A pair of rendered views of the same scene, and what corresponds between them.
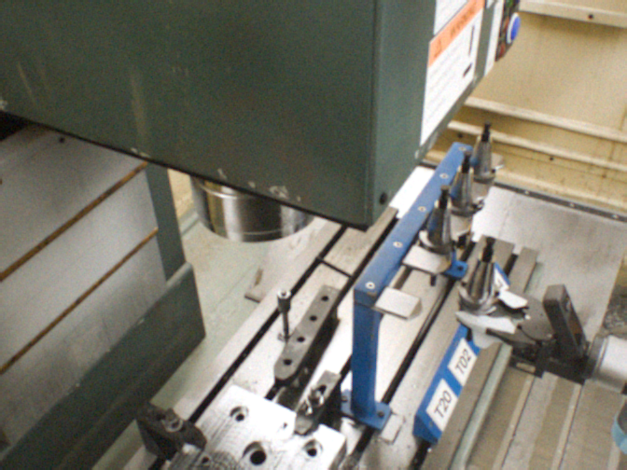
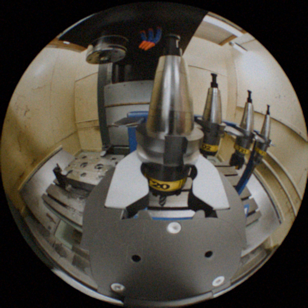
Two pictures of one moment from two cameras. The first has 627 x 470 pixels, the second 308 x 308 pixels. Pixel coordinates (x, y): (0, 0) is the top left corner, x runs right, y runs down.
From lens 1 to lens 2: 103 cm
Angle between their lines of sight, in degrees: 52
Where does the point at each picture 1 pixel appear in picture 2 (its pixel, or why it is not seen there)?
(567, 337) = not seen: outside the picture
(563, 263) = (261, 226)
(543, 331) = (127, 276)
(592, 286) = (259, 238)
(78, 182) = (143, 95)
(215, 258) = not seen: hidden behind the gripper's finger
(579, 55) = (297, 148)
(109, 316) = not seen: hidden behind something
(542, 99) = (287, 162)
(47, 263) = (128, 109)
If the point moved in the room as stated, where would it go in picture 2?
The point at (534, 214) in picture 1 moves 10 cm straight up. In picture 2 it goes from (267, 205) to (274, 195)
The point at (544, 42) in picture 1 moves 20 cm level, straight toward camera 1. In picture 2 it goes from (290, 140) to (288, 136)
